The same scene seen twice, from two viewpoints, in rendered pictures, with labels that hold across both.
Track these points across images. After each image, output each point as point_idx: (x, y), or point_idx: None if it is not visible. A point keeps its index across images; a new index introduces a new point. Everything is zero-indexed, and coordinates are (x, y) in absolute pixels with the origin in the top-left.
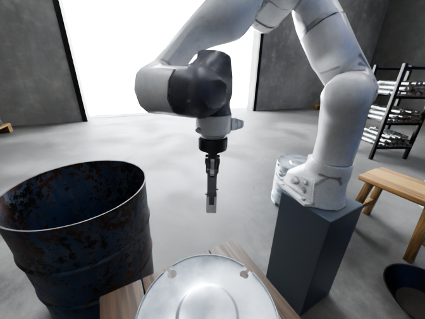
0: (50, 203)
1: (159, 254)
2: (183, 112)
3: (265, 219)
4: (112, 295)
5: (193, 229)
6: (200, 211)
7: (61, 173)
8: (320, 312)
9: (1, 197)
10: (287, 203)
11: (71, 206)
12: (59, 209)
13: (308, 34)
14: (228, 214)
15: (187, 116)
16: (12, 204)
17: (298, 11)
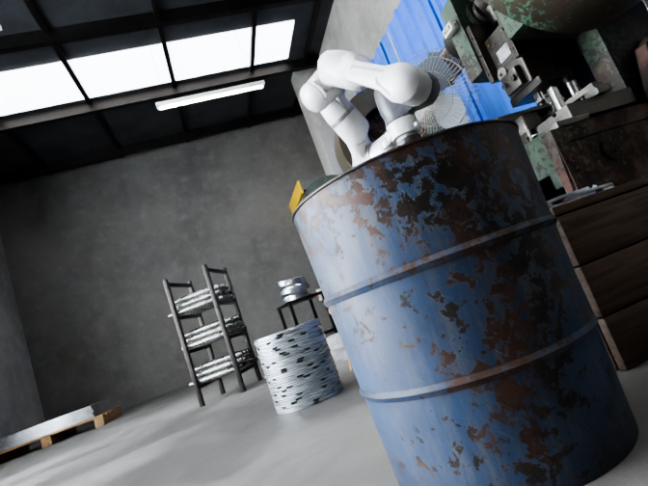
0: (383, 254)
1: None
2: (435, 93)
3: (348, 399)
4: None
5: (356, 433)
6: (301, 447)
7: (322, 205)
8: None
9: (445, 133)
10: None
11: (364, 304)
12: (383, 285)
13: (350, 114)
14: (324, 422)
15: (431, 98)
16: (443, 167)
17: (339, 99)
